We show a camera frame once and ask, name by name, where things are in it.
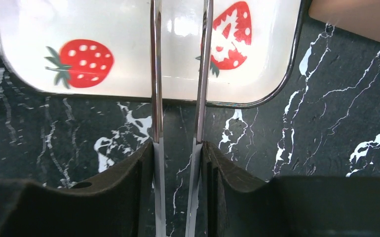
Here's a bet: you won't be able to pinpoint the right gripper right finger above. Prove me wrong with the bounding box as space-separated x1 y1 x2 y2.
201 142 380 237

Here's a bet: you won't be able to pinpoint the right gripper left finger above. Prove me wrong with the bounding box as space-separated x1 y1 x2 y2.
0 142 154 237

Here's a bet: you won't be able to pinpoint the metal tongs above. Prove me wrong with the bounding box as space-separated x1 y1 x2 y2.
150 0 214 237

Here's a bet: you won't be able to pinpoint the strawberry print tray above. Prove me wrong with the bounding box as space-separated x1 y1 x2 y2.
0 0 307 109

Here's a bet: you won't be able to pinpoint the peach desk organizer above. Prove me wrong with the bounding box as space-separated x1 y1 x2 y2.
309 0 380 42

